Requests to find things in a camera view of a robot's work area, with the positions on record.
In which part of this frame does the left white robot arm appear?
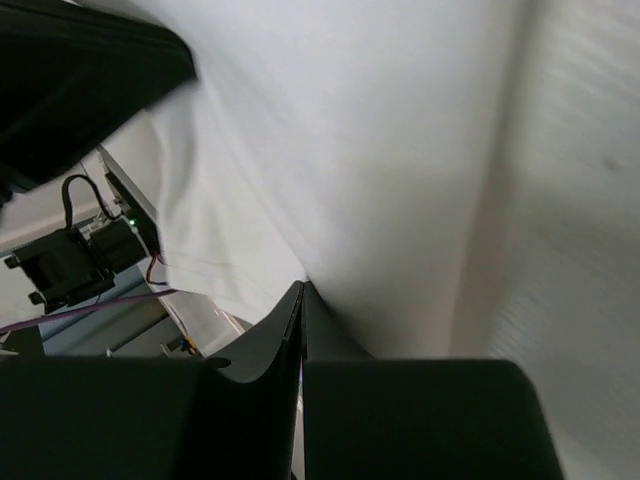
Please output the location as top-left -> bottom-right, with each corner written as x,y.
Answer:
1,1 -> 196,312

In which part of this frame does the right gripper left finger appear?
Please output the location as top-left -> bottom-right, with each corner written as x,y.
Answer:
1,282 -> 304,479

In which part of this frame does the white skirt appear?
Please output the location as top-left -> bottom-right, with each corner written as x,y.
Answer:
141,1 -> 527,358

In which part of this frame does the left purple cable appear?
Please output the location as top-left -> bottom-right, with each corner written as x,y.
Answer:
0,287 -> 179,336

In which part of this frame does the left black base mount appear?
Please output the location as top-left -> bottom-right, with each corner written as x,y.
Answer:
97,145 -> 161,254

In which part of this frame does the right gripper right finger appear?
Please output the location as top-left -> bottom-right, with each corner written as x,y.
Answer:
301,284 -> 563,479

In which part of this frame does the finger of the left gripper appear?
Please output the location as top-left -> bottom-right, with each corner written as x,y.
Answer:
1,1 -> 196,193

